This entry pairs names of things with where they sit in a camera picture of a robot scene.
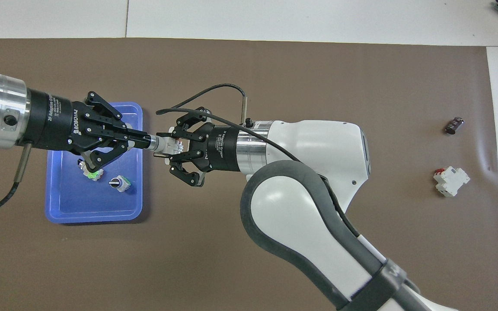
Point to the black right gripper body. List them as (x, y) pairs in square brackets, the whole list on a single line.
[(221, 149)]

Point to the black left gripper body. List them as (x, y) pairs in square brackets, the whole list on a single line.
[(54, 123)]

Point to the white orange selector switch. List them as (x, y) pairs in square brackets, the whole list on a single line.
[(164, 143)]

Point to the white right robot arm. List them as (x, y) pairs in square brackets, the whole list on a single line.
[(309, 207)]

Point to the blue plastic tray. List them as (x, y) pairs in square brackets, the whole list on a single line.
[(97, 203)]

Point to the brown table mat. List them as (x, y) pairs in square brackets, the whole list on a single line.
[(275, 69)]

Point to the white red circuit breaker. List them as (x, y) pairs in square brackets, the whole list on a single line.
[(452, 181)]

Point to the small dark cylindrical component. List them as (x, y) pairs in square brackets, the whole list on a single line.
[(454, 125)]

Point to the green pushbutton switch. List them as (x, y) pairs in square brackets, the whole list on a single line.
[(93, 175)]

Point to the black knob selector switch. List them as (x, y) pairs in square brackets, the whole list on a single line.
[(120, 184)]

